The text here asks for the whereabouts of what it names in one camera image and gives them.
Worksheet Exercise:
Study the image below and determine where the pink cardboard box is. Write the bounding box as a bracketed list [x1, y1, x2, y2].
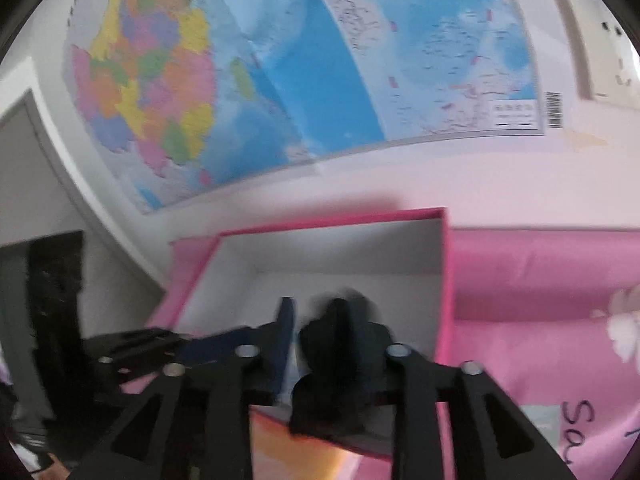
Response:
[147, 207, 456, 461]

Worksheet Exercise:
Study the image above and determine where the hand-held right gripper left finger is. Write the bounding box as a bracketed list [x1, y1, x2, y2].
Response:
[65, 297, 298, 480]

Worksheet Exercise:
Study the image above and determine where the colourful wall map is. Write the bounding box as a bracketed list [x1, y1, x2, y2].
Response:
[62, 0, 563, 216]

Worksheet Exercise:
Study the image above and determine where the beige wall socket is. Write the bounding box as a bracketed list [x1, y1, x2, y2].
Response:
[552, 0, 640, 103]

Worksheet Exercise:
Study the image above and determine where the black cloth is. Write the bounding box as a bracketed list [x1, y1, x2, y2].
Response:
[290, 297, 396, 443]

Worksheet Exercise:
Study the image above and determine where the grey door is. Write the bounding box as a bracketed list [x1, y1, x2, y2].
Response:
[0, 89, 101, 246]

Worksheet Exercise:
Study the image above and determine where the pastel printed packet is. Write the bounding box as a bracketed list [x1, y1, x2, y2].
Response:
[250, 407, 393, 480]

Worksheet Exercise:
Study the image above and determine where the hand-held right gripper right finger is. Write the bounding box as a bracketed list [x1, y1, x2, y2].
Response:
[345, 300, 577, 480]

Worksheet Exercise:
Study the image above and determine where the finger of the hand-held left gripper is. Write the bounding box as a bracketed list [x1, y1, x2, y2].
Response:
[82, 326, 258, 396]

